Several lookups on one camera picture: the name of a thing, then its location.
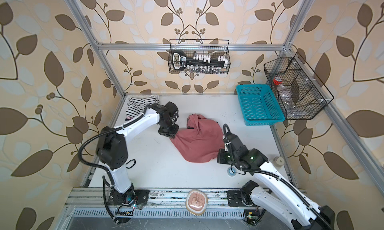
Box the black white striped tank top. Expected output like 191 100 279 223
125 95 160 122

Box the maroon tank top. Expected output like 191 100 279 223
171 114 225 163

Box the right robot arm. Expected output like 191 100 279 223
218 124 336 230

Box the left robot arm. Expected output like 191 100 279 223
77 102 179 225

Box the blue tape roll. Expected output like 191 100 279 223
227 167 237 177

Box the white plastic cup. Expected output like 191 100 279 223
273 156 285 169

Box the teal plastic basket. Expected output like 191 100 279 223
236 84 286 126

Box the black tool in basket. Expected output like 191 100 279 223
168 50 231 73

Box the pink round badge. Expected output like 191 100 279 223
186 189 208 216

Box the red capped bottle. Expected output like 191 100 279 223
273 76 283 86

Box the back wire basket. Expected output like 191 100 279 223
168 38 231 75

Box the wire basket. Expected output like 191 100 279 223
168 38 231 75
264 53 334 120

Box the right wire basket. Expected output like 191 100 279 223
264 53 334 120

